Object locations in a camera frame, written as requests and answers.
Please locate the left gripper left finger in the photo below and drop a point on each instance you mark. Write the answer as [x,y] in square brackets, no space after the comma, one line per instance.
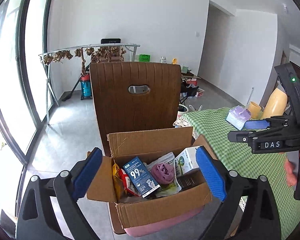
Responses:
[37,219]

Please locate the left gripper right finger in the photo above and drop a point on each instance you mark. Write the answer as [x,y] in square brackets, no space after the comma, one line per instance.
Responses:
[260,219]

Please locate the white milk carton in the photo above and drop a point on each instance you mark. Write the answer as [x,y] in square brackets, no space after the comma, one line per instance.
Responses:
[185,162]

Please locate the yellow snack bag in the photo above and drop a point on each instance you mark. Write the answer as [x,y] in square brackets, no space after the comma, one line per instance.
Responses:
[117,181]

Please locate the green white snack bag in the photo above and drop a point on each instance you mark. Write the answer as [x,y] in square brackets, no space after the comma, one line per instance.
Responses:
[173,187]

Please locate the red white snack wrapper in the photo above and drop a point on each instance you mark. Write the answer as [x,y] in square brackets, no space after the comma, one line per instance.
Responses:
[127,183]

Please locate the purple cloth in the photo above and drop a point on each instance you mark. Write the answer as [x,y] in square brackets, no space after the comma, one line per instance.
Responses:
[163,173]

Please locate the dark blue carton box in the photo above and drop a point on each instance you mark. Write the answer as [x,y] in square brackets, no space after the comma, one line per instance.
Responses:
[141,177]

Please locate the person's right hand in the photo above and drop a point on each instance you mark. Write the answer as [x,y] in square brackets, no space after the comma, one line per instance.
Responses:
[290,176]

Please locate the yellow thermos jug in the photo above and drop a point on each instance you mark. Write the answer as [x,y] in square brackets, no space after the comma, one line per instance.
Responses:
[276,104]

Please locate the yellow cup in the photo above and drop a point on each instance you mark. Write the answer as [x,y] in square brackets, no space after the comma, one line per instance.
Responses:
[254,109]

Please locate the purple tissue pack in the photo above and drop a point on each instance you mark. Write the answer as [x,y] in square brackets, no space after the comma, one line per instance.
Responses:
[238,116]

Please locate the black folding chair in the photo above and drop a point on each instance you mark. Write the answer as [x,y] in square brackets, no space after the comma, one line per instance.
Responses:
[187,90]

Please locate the cardboard box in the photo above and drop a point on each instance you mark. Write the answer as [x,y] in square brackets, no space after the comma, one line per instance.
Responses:
[137,212]

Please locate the folding camp table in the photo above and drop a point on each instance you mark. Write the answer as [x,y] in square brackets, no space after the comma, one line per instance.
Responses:
[187,74]

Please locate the brown wooden chair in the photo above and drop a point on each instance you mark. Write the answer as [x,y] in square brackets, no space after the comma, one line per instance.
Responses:
[136,104]

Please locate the blue vacuum cleaner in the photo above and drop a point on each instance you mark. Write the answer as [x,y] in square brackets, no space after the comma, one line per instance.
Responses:
[86,90]

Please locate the metal drying rack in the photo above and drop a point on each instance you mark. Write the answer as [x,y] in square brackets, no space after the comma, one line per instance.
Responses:
[90,53]

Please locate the black router box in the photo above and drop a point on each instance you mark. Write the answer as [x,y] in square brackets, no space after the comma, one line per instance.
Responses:
[110,41]

